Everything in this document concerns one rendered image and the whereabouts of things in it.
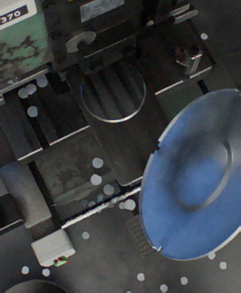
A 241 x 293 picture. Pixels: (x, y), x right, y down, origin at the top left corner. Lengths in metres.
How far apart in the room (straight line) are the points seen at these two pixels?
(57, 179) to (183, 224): 0.38
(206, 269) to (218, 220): 1.00
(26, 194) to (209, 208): 0.46
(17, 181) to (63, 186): 0.10
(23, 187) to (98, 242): 0.66
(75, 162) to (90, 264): 0.67
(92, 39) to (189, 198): 0.29
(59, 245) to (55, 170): 0.16
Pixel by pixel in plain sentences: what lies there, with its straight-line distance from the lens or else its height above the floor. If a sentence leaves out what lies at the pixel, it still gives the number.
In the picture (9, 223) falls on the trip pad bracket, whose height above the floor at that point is 0.71.
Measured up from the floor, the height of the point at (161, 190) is 0.86.
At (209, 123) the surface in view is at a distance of 0.97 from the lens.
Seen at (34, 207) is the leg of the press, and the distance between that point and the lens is 1.22.
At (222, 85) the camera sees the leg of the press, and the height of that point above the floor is 0.64.
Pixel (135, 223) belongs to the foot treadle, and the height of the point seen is 0.16.
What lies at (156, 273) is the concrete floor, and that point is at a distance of 1.85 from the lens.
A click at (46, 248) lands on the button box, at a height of 0.63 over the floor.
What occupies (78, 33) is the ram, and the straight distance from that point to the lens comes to 0.90.
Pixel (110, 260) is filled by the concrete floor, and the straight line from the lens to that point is 1.84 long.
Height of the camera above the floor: 1.84
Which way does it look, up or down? 75 degrees down
